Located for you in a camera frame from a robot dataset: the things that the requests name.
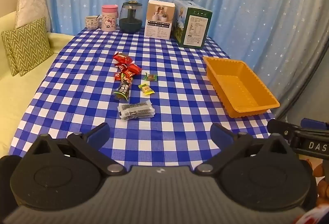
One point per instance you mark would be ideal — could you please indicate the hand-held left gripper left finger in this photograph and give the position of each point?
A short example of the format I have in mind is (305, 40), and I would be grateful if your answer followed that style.
(99, 134)

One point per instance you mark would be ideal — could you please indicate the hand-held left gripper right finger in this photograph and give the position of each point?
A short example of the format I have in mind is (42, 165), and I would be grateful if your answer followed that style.
(220, 134)

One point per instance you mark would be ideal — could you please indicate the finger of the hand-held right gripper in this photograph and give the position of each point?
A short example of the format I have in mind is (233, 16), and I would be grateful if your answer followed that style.
(316, 123)
(279, 127)

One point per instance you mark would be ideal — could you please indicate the orange plastic tray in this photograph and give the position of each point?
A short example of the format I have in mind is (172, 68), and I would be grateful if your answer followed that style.
(239, 87)

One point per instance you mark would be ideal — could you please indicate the long foil snack packet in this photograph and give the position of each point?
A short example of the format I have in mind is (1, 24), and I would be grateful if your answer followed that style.
(124, 89)

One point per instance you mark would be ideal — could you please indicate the small red candy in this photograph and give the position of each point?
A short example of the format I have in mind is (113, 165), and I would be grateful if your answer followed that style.
(120, 69)
(118, 76)

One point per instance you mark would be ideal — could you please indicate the yellow candy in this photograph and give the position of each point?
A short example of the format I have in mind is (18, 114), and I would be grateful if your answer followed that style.
(146, 89)

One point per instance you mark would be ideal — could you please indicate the large red candy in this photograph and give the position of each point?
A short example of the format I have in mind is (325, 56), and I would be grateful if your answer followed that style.
(122, 57)
(134, 68)

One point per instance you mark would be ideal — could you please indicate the green candy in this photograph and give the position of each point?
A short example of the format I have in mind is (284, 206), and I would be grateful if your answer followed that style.
(150, 77)

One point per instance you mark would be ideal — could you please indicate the person's right hand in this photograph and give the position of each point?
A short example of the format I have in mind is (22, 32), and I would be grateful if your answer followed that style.
(322, 177)

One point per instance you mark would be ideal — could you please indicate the grey lace-trimmed cover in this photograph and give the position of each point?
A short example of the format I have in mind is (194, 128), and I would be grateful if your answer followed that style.
(313, 100)

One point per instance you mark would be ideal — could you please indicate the blue white checked tablecloth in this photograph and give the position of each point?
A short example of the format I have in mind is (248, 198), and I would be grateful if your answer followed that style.
(180, 100)

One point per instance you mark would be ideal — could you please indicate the red white printed clothing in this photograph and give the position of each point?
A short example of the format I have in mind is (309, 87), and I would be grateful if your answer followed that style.
(311, 218)

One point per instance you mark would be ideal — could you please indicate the pale yellow sofa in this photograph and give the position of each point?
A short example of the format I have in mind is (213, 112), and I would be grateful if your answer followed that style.
(20, 100)

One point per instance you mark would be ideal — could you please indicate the green carton box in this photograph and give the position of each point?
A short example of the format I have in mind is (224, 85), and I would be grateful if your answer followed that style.
(196, 28)

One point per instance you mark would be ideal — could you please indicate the small ceramic cup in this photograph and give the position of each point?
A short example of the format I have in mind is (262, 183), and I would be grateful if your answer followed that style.
(91, 24)

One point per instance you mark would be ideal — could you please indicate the green chevron pillow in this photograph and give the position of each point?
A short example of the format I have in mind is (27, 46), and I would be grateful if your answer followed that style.
(30, 46)
(7, 51)

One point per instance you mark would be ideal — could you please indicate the dark green glass jar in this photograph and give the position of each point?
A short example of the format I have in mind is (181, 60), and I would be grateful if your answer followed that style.
(130, 24)

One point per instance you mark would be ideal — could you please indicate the pink cartoon thermos cup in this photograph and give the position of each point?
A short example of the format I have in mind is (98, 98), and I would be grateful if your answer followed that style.
(110, 18)

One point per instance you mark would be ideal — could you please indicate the metal spoon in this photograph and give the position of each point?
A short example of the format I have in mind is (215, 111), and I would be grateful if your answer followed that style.
(97, 17)

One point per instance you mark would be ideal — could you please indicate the white carton box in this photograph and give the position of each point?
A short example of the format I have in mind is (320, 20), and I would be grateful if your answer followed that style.
(158, 26)

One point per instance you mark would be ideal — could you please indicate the white pillow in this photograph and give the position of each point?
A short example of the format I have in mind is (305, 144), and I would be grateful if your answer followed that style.
(29, 5)

